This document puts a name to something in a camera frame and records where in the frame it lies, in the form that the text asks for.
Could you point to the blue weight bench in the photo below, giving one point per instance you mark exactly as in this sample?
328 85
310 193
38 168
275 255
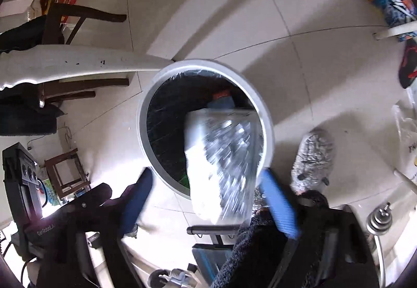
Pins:
210 258

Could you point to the small wooden stool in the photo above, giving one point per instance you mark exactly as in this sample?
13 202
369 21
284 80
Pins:
67 174

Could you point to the white round trash bin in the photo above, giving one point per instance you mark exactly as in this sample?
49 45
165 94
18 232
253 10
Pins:
184 87

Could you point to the silver dumbbell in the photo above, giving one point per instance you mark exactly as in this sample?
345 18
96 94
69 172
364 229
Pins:
380 220

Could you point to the silver foil wrapper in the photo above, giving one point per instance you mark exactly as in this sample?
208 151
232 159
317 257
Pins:
223 150

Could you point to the grey right slipper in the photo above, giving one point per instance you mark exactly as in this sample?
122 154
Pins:
314 162

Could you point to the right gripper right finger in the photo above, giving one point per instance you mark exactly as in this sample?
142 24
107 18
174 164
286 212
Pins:
282 210

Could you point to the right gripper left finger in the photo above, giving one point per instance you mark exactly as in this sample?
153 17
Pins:
134 201

